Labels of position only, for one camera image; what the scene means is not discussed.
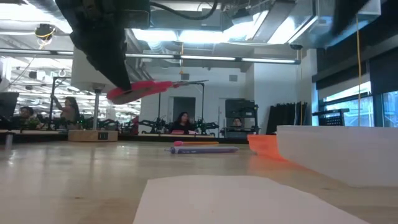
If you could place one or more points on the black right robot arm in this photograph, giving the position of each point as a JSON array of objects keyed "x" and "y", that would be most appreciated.
[{"x": 345, "y": 12}]

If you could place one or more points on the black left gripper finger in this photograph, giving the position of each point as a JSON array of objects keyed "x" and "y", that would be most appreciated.
[{"x": 105, "y": 53}]

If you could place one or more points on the orange pencil pink eraser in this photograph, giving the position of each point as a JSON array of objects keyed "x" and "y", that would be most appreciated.
[
  {"x": 199, "y": 143},
  {"x": 140, "y": 89}
]

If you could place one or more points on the black perforated panel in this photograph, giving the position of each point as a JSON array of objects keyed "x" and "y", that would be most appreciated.
[{"x": 331, "y": 118}]

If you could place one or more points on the orange plastic box lid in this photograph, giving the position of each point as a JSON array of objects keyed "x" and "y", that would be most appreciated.
[{"x": 264, "y": 146}]

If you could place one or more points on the long ceiling light bar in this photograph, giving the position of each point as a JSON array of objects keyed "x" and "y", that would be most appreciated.
[{"x": 208, "y": 58}]

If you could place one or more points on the dark monitor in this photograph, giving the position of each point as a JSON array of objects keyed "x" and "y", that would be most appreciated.
[{"x": 7, "y": 104}]

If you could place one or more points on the clear plastic box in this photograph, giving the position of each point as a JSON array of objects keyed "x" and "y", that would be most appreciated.
[{"x": 335, "y": 155}]

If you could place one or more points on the white paper pad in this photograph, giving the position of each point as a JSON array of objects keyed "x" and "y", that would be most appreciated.
[{"x": 242, "y": 202}]

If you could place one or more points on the black table frame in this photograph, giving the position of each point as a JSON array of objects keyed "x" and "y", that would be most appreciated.
[{"x": 140, "y": 138}]

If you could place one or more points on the white lamp wooden base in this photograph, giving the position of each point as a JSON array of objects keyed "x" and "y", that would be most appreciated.
[{"x": 82, "y": 77}]

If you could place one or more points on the purple pen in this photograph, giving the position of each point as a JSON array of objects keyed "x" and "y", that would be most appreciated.
[{"x": 202, "y": 150}]

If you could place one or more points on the black folded panels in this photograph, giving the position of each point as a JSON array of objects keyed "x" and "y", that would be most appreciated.
[{"x": 286, "y": 118}]

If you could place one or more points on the black background robot arm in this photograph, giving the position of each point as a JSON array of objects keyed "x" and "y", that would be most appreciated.
[
  {"x": 154, "y": 124},
  {"x": 206, "y": 127}
]

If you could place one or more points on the person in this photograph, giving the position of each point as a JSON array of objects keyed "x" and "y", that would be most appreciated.
[
  {"x": 237, "y": 122},
  {"x": 71, "y": 110},
  {"x": 182, "y": 124},
  {"x": 26, "y": 116}
]

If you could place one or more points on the black ceiling camera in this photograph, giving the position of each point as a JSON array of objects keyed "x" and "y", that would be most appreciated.
[{"x": 45, "y": 31}]

